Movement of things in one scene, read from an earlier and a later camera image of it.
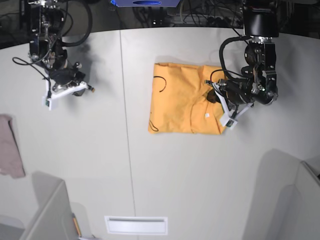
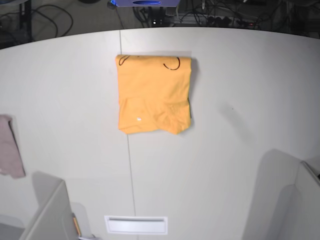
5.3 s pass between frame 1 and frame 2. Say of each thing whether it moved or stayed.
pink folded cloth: stayed
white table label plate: stayed
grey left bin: stayed
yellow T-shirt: moved
